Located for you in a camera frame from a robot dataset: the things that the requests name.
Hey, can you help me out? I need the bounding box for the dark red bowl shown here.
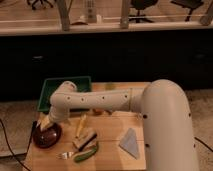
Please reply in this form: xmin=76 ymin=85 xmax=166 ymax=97
xmin=33 ymin=123 xmax=62 ymax=149

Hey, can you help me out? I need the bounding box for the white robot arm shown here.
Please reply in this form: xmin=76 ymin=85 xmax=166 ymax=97
xmin=40 ymin=79 xmax=199 ymax=171

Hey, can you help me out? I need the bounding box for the green object far table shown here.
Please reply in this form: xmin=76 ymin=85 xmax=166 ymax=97
xmin=105 ymin=82 xmax=114 ymax=90

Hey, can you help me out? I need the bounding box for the green plastic tray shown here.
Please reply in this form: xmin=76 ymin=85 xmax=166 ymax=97
xmin=37 ymin=76 xmax=91 ymax=113

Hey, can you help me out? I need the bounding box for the yellow banana toy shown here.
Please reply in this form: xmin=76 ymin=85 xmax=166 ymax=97
xmin=76 ymin=114 xmax=87 ymax=138

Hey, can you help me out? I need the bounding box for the grey triangular cloth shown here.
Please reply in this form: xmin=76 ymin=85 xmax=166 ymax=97
xmin=119 ymin=128 xmax=140 ymax=159

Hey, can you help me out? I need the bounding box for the green pea pod toy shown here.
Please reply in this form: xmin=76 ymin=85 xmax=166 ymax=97
xmin=73 ymin=142 xmax=99 ymax=163

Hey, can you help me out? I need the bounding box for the black office chair centre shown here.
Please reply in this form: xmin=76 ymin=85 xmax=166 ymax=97
xmin=129 ymin=0 xmax=158 ymax=23

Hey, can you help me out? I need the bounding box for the black office chair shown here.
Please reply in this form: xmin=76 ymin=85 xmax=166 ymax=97
xmin=26 ymin=0 xmax=54 ymax=10
xmin=129 ymin=0 xmax=158 ymax=23
xmin=171 ymin=0 xmax=204 ymax=22

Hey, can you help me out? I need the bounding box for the black office chair left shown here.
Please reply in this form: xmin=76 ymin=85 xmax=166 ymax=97
xmin=26 ymin=0 xmax=54 ymax=10

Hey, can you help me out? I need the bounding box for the black office chair right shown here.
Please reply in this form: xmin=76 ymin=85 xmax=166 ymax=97
xmin=171 ymin=0 xmax=204 ymax=22

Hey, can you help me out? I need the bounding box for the black cable right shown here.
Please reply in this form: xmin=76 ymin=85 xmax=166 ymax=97
xmin=194 ymin=136 xmax=213 ymax=154

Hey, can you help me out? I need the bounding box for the black cable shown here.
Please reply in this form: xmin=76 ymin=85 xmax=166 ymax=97
xmin=194 ymin=136 xmax=213 ymax=154
xmin=0 ymin=118 xmax=33 ymax=171

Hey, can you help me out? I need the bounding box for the black cable left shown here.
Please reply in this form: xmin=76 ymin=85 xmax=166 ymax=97
xmin=0 ymin=118 xmax=33 ymax=171

